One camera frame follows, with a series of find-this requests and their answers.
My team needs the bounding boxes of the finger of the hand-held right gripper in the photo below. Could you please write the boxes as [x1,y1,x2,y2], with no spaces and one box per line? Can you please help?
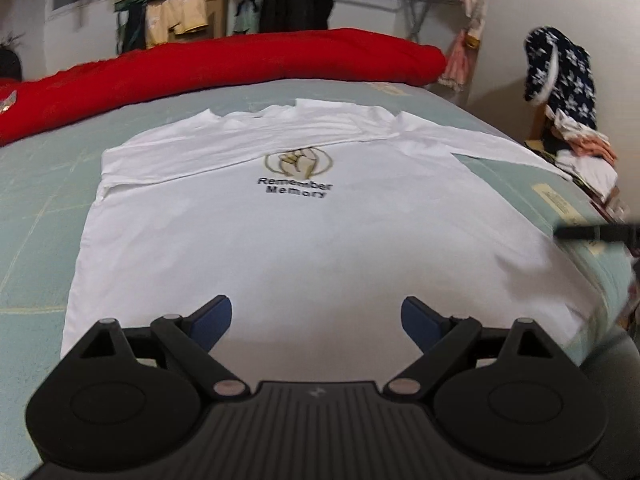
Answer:
[555,224,640,244]

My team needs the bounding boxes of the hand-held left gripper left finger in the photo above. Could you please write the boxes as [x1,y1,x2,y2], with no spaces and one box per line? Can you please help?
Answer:
[80,295,251,401]

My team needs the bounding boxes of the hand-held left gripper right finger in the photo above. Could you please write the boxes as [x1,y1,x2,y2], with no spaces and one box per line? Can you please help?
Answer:
[383,296,562,401]

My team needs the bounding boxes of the white printed t-shirt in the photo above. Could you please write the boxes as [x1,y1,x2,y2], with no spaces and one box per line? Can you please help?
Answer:
[60,97,602,367]

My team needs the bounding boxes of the pile of light clothes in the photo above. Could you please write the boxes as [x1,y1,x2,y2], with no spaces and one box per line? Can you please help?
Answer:
[544,109,622,202]

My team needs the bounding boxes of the cream hanging clothes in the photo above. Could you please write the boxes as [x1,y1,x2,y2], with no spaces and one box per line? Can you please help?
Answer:
[144,0,212,51]

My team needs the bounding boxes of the navy star-print garment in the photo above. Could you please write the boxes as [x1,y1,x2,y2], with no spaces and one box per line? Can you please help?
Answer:
[522,25,599,132]

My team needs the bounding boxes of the pink floral curtain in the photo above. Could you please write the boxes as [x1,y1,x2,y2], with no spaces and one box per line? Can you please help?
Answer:
[439,0,494,93]

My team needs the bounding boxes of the red quilt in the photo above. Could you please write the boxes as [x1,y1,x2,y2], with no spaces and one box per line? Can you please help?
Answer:
[0,29,447,147]

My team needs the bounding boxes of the metal drying rack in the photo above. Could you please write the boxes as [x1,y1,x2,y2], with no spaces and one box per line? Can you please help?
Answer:
[320,0,453,44]

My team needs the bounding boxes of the teal hanging garment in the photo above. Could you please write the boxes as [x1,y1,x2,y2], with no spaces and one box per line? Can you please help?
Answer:
[231,0,262,37]

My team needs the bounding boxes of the cardboard box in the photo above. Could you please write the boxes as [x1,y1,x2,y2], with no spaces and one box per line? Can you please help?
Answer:
[204,0,232,39]

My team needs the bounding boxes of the green bag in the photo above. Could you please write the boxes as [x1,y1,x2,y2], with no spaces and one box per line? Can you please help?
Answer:
[113,0,174,57]

